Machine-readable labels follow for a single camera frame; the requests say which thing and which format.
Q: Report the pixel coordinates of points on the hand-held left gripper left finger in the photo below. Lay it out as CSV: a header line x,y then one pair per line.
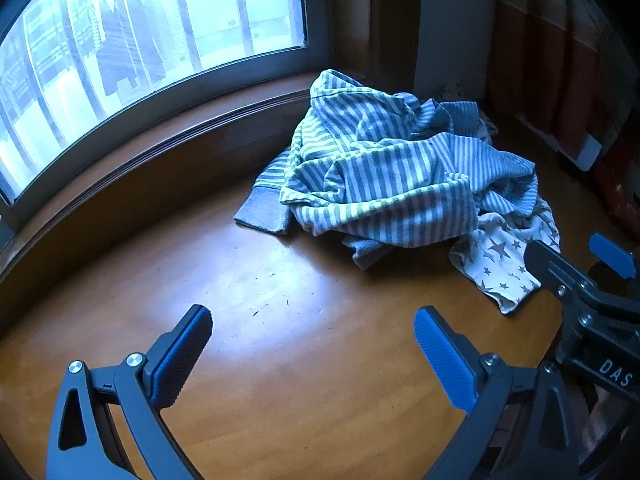
x,y
175,350

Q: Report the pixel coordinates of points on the wide-striped pants with grey cuffs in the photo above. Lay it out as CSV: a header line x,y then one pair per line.
x,y
360,180

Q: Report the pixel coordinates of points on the white star-print cloth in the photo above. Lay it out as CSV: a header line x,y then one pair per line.
x,y
500,265

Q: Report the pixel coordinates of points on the person's right hand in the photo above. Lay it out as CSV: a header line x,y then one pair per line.
x,y
597,412

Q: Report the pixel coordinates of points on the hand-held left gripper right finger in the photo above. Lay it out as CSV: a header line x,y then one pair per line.
x,y
445,360

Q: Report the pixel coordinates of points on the red patterned fabric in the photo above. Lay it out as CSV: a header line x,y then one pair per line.
x,y
550,60

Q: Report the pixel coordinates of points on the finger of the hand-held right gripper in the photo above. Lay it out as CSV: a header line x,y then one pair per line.
x,y
550,265
612,256

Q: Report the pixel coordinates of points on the small white block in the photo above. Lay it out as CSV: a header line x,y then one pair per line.
x,y
590,152

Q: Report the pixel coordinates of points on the window with grey frame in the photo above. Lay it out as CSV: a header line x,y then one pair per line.
x,y
225,5

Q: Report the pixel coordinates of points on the hanging plaid laundry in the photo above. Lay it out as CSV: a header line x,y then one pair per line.
x,y
120,40

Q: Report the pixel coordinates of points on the wooden window sill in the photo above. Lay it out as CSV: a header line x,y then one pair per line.
x,y
150,145

